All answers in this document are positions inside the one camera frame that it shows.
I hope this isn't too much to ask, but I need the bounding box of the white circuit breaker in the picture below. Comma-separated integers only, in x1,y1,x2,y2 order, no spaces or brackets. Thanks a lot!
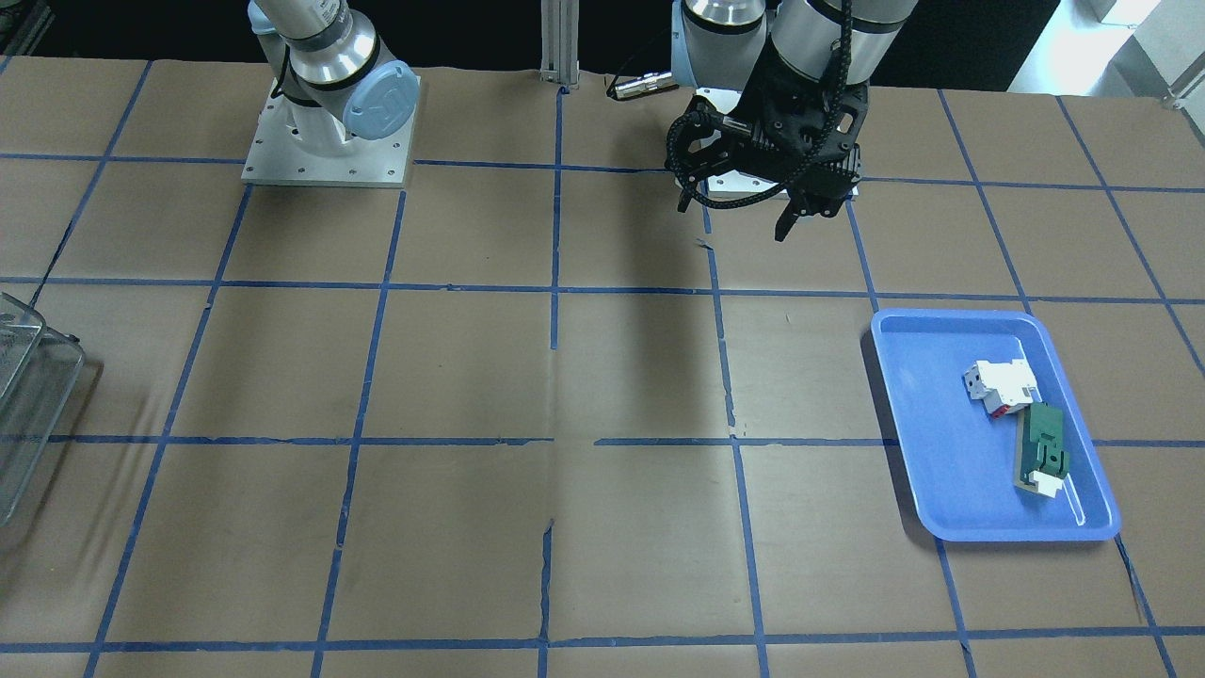
962,359,1040,419

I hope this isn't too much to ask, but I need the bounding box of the wire mesh shelf basket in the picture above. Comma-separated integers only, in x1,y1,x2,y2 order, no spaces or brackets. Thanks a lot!
1,293,86,541

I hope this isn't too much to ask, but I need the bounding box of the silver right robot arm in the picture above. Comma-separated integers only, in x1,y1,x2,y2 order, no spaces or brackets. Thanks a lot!
247,1,421,140

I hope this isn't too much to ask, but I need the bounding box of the green switch with white cap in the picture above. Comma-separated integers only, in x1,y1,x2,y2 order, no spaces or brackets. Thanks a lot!
1012,402,1070,499

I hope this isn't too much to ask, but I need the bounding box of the blue plastic tray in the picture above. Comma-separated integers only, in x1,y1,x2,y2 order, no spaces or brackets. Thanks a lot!
869,308,1122,543

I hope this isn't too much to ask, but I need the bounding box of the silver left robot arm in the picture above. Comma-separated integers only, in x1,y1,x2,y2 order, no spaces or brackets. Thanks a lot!
666,1,915,241

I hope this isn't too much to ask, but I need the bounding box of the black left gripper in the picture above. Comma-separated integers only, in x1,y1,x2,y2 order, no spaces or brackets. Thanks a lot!
674,45,869,243

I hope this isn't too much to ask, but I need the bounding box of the aluminium frame post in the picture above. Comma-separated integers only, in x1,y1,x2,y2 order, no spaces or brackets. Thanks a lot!
537,0,581,90

